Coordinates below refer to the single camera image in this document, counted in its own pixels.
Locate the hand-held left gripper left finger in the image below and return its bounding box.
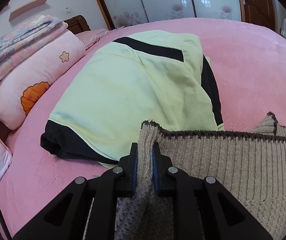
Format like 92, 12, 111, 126
12, 142, 138, 240

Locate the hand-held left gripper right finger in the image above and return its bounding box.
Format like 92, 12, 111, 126
152, 142, 274, 240

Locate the beige knitted cardigan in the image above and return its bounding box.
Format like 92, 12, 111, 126
114, 112, 286, 240

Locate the light green black garment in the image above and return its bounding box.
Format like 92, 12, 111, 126
40, 30, 225, 169

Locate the pink bed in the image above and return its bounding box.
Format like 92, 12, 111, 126
0, 17, 286, 238

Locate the pink pillow orange flower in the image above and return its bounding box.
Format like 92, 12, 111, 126
0, 29, 86, 130

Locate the dark wooden headboard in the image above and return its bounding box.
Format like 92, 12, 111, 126
64, 15, 91, 34

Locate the folded floral quilt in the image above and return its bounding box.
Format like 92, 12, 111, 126
0, 15, 69, 80

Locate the brown wooden door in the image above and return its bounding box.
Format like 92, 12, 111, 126
236, 0, 277, 30

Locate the wooden wall shelf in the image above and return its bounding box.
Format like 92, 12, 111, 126
9, 0, 51, 20

